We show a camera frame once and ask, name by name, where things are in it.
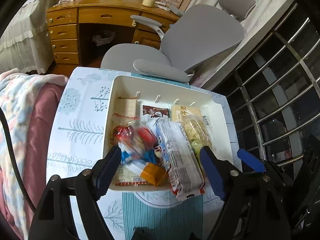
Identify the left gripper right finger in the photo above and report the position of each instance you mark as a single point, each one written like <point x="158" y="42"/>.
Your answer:
<point x="216" y="171"/>

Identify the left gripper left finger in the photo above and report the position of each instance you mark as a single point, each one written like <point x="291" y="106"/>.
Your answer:
<point x="103" y="172"/>

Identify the blue red biscuit roll pack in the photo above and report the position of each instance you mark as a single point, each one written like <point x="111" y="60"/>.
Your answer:
<point x="180" y="162"/>

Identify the pale puffed snack small bag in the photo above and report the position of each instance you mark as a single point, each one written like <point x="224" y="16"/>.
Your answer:
<point x="196" y="132"/>

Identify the blue foil candy packet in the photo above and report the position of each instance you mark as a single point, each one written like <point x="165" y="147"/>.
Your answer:
<point x="128" y="154"/>

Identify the nut cluster red-edge packet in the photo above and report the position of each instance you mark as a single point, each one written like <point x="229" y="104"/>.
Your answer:
<point x="123" y="127"/>

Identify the nut brittle clear packet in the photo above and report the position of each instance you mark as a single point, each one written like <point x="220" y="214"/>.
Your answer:
<point x="142" y="139"/>

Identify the orange white stick packet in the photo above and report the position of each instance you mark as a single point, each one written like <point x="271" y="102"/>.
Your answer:
<point x="150" y="172"/>

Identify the large pale pastry bag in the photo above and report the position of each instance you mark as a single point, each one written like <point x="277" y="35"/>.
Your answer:
<point x="184" y="114"/>

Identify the red jujube snack packet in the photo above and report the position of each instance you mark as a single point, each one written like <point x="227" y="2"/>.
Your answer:
<point x="154" y="113"/>

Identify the white barcode snack packet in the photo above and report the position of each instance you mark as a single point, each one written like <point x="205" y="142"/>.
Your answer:
<point x="125" y="177"/>

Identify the wafer bar brown box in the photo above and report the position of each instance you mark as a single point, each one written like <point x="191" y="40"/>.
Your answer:
<point x="126" y="106"/>

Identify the pink blanket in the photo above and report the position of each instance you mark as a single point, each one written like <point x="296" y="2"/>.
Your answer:
<point x="40" y="120"/>

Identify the metal window grille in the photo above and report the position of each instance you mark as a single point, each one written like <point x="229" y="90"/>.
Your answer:
<point x="274" y="92"/>

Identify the grey office chair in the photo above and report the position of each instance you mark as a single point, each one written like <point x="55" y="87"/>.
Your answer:
<point x="201" y="33"/>

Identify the wooden desk with drawers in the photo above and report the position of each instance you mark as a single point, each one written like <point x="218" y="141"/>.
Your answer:
<point x="82" y="31"/>

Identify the lace covered cabinet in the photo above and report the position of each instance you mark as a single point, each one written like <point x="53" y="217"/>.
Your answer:
<point x="25" y="43"/>

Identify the beige tape roll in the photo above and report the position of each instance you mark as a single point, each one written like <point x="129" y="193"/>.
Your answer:
<point x="149" y="3"/>

